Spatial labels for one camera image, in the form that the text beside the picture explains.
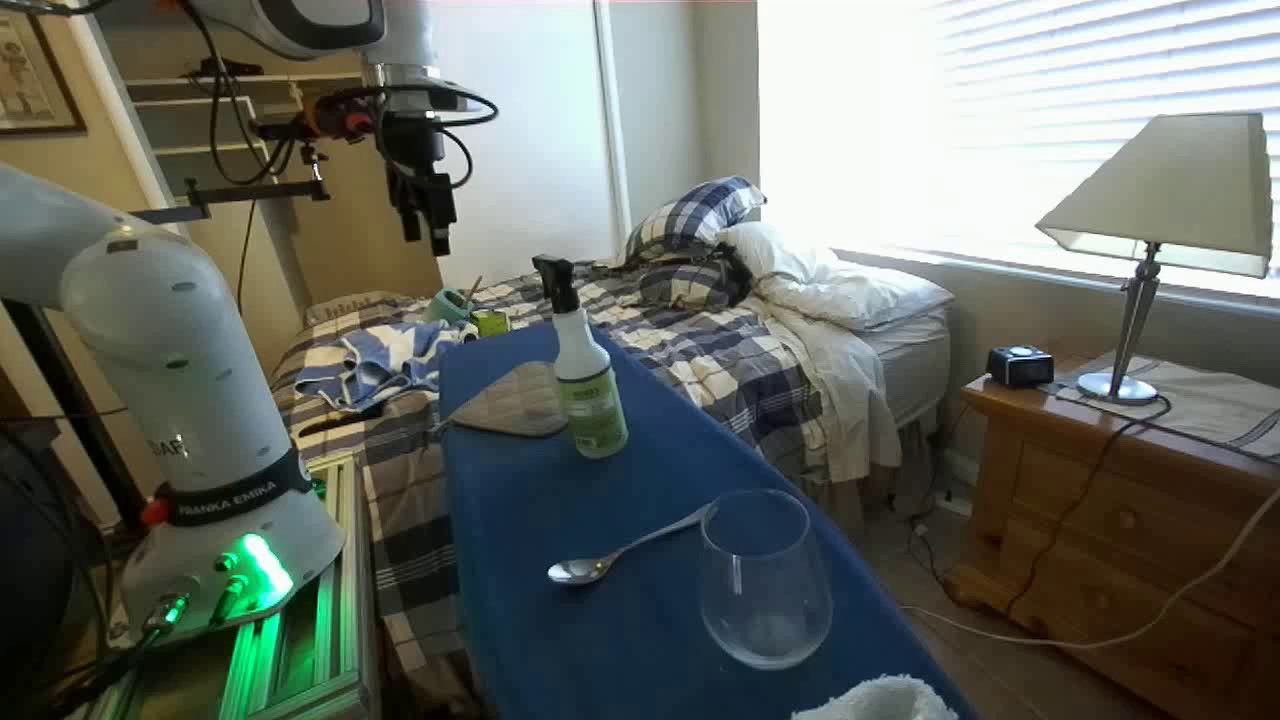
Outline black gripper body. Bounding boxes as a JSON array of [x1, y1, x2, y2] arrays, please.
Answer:
[[374, 106, 463, 224]]

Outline white spray bottle green label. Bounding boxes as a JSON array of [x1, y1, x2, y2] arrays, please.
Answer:
[[532, 251, 632, 465]]

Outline blue checked cloth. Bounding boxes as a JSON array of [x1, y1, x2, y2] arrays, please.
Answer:
[[293, 316, 463, 410]]

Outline beige quilted pot holder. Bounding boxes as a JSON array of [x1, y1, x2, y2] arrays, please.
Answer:
[[444, 357, 575, 442]]

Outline blue plaid pillow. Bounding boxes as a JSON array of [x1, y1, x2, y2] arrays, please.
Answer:
[[619, 173, 773, 316]]

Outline blue white plaid blanket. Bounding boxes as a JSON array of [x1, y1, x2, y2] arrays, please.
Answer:
[[272, 256, 856, 717]]

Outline silver metal spoon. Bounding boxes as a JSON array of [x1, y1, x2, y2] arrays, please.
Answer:
[[542, 498, 719, 592]]

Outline white bed sheet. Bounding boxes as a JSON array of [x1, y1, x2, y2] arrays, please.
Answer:
[[719, 215, 955, 489]]

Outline blue covered ironing board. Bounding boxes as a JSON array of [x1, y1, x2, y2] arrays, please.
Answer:
[[437, 319, 976, 720]]

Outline white mattress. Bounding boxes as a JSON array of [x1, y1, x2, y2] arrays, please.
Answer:
[[862, 306, 961, 430]]

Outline clear stemless wine glass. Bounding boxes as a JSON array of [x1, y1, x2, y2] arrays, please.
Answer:
[[695, 483, 835, 670]]

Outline black alarm clock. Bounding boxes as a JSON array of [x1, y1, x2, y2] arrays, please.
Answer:
[[984, 341, 1058, 391]]

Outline white fluffy towel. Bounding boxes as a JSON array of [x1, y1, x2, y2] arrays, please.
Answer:
[[792, 670, 963, 720]]

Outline white window blinds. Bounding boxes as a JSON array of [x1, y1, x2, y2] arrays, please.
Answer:
[[930, 0, 1280, 291]]

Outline table lamp beige shade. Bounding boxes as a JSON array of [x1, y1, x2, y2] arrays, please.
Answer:
[[1032, 106, 1277, 408]]

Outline wooden nightstand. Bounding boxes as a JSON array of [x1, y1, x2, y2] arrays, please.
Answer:
[[947, 350, 1280, 720]]

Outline beige nightstand cloth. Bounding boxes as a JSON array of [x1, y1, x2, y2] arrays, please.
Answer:
[[1051, 357, 1280, 465]]

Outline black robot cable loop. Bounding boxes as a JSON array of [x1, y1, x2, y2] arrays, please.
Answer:
[[313, 81, 504, 193]]

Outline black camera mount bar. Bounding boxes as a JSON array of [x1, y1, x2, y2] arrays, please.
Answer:
[[131, 173, 332, 227]]

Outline white wall shelf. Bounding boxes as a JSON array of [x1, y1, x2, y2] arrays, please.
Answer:
[[123, 62, 381, 168]]

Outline framed wall picture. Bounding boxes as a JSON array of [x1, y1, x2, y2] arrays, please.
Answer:
[[0, 5, 93, 139]]

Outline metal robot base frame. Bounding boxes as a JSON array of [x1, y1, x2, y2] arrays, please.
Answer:
[[77, 446, 382, 720]]

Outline black power cable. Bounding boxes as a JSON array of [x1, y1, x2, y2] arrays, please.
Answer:
[[998, 394, 1176, 622]]

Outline white power cable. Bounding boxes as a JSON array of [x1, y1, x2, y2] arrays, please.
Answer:
[[911, 483, 1280, 654]]

